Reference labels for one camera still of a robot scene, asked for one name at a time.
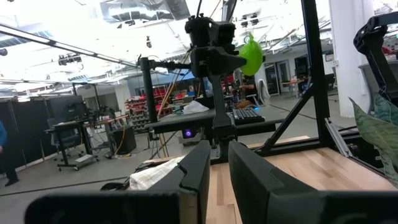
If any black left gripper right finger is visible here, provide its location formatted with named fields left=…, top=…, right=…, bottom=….
left=228, top=139, right=398, bottom=224

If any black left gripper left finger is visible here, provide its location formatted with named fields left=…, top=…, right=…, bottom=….
left=24, top=139, right=211, bottom=224

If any green toy lime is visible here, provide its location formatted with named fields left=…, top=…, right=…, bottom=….
left=238, top=32, right=264, bottom=77

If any white folded cloth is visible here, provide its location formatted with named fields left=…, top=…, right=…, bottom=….
left=129, top=155, right=186, bottom=191

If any white plastic bag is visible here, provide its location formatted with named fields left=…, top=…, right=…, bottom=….
left=182, top=100, right=210, bottom=115

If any computer with purple light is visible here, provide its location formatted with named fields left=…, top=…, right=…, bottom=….
left=182, top=128, right=197, bottom=140

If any backlit computer keyboard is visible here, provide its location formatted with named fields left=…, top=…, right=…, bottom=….
left=231, top=107, right=266, bottom=126

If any dark grey keyboard desk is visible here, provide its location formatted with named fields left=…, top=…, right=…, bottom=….
left=144, top=107, right=285, bottom=138

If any black monitor pole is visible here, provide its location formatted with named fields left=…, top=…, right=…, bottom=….
left=138, top=56, right=192, bottom=124

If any black computer tower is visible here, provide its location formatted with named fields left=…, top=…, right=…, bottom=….
left=111, top=126, right=137, bottom=156

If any white building column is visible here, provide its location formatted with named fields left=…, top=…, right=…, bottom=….
left=328, top=0, right=376, bottom=118

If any shelf with red bins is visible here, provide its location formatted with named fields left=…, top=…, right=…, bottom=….
left=124, top=96, right=150, bottom=133

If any green artificial plant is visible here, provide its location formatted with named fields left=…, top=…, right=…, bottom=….
left=348, top=93, right=398, bottom=189

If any black office desk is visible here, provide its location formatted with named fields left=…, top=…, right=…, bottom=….
left=45, top=119, right=100, bottom=172

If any long ceiling light bar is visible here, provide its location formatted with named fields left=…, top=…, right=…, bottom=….
left=0, top=24, right=137, bottom=68

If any black computer monitor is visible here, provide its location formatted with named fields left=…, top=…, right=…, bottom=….
left=48, top=95, right=88, bottom=124

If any person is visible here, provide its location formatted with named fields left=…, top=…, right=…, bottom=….
left=0, top=120, right=20, bottom=187

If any black metal table frame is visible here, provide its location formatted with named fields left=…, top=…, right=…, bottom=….
left=211, top=0, right=398, bottom=180

